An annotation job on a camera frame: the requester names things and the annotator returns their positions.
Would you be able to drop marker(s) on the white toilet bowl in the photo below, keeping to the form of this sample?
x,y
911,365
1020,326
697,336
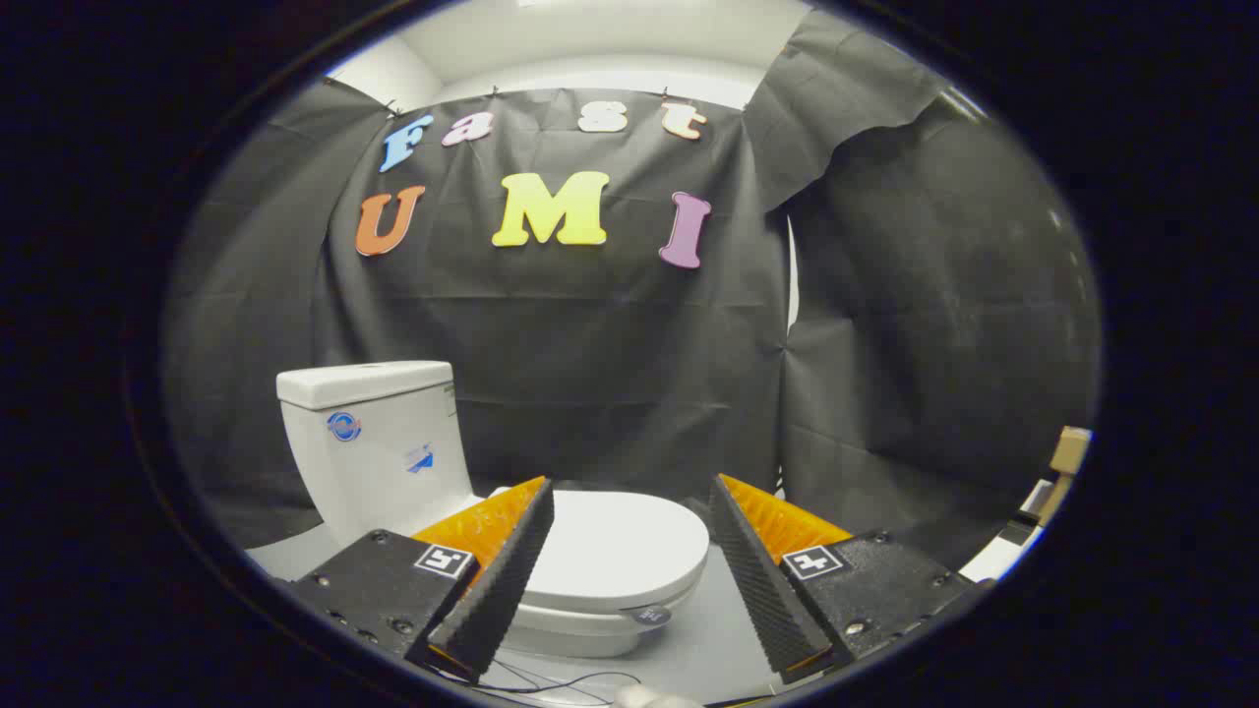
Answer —
x,y
570,644

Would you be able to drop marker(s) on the cardboard box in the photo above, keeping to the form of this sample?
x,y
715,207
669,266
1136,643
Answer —
x,y
1069,450

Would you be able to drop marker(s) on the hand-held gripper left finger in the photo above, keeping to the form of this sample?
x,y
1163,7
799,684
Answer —
x,y
497,590

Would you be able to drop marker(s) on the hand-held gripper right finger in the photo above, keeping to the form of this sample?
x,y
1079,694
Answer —
x,y
762,590

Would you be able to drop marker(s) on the white toilet lid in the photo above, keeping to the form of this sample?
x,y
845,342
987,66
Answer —
x,y
620,551

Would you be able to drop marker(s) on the black backdrop cloth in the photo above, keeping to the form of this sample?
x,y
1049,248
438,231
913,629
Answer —
x,y
610,344

